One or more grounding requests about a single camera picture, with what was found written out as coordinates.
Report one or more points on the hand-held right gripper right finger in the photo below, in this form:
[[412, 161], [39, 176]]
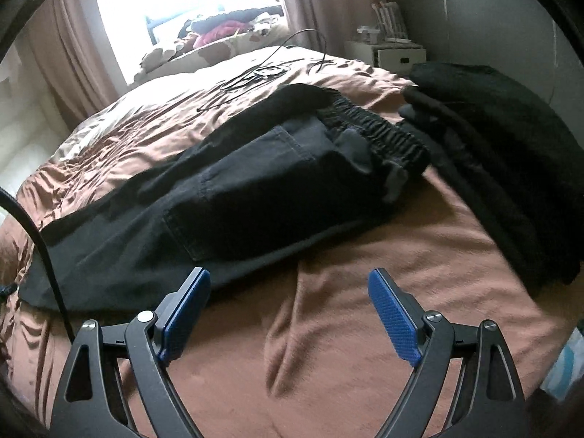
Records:
[[394, 319]]

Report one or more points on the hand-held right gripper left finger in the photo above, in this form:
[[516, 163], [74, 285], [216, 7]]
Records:
[[187, 315]]

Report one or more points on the black pants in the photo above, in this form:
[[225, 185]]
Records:
[[237, 182]]

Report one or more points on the bed with pink blanket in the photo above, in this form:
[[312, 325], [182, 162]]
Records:
[[319, 351]]

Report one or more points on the teal patterned cloth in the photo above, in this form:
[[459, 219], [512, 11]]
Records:
[[568, 365]]

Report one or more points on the stack of folded black clothes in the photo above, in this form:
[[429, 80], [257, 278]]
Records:
[[502, 146]]

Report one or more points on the white nightstand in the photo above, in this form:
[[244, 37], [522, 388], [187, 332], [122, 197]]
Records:
[[401, 57]]

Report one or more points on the patterned pillow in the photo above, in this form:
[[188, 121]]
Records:
[[205, 52]]

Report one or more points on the pile of colourful clothes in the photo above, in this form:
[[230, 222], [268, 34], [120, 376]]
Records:
[[219, 32]]

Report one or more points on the beige curtain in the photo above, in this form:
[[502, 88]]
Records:
[[77, 45], [328, 4]]

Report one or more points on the white organizer with bottles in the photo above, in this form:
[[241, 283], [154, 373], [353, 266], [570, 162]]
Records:
[[388, 20]]

